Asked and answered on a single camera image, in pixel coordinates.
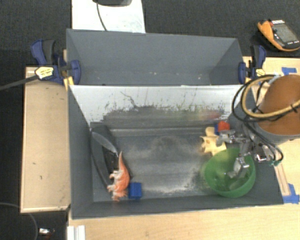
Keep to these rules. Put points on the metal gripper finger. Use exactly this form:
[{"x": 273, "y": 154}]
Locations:
[
  {"x": 228, "y": 137},
  {"x": 240, "y": 166}
]

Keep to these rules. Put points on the red and blue small toy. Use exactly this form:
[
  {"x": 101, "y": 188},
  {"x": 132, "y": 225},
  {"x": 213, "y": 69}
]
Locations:
[{"x": 223, "y": 126}]

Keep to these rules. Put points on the cream toy animal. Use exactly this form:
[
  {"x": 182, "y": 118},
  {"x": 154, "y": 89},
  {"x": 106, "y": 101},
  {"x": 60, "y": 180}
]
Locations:
[{"x": 211, "y": 145}]

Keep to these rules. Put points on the green plastic bowl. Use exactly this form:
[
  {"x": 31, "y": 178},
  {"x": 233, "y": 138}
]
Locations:
[{"x": 222, "y": 181}]

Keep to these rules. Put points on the grey metal bin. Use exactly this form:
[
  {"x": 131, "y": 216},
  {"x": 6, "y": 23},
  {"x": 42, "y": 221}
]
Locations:
[{"x": 160, "y": 59}]

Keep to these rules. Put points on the blue block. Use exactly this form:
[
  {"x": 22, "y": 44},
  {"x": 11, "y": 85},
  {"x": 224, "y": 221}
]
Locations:
[{"x": 135, "y": 190}]

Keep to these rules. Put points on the orange toy dinosaur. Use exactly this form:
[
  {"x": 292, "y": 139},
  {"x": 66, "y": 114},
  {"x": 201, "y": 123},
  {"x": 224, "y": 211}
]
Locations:
[{"x": 121, "y": 179}]

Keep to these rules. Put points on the pale wood board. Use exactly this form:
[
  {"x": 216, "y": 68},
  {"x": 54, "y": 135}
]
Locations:
[{"x": 45, "y": 146}]

